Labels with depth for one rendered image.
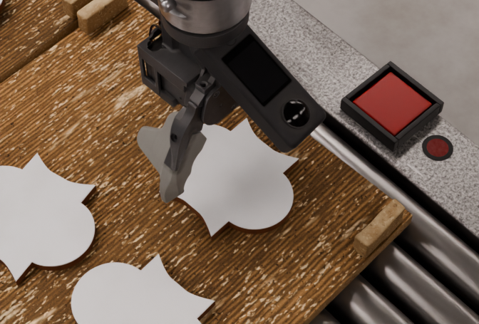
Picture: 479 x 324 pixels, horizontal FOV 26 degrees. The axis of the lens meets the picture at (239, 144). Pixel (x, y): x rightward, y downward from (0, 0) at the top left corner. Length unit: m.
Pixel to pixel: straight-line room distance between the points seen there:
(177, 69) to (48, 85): 0.26
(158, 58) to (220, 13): 0.11
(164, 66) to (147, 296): 0.21
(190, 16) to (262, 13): 0.39
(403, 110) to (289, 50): 0.15
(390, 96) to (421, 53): 1.26
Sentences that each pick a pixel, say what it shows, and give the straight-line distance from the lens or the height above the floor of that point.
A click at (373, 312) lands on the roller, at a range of 0.97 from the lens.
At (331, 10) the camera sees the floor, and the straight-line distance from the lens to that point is 2.41.
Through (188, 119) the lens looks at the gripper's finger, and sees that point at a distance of 0.87.
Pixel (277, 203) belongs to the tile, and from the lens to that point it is 0.99.
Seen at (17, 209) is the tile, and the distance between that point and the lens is 1.01.
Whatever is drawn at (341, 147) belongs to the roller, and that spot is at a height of 0.92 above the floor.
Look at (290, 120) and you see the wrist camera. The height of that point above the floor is 1.11.
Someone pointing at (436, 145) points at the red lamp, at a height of 0.92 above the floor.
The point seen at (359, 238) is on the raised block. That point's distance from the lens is 0.96.
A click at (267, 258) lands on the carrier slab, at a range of 0.97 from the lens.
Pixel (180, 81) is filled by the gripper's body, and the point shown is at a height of 1.11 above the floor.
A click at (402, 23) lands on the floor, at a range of 2.40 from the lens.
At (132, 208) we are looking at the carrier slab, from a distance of 1.00.
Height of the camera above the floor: 1.80
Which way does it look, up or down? 56 degrees down
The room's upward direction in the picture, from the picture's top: straight up
